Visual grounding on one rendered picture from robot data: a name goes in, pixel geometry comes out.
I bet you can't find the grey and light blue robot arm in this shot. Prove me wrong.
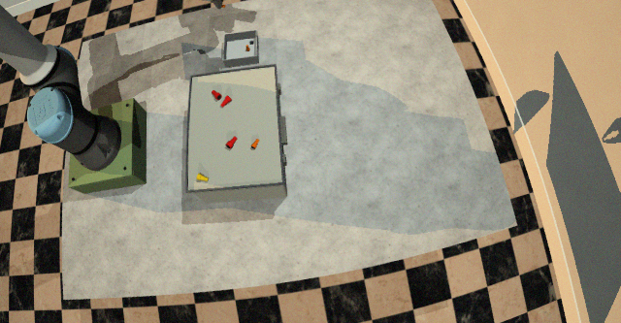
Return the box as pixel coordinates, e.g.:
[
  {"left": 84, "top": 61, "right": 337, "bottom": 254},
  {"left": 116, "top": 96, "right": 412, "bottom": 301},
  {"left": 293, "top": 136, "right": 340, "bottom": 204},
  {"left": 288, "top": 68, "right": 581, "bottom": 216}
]
[{"left": 0, "top": 5, "right": 121, "bottom": 171}]

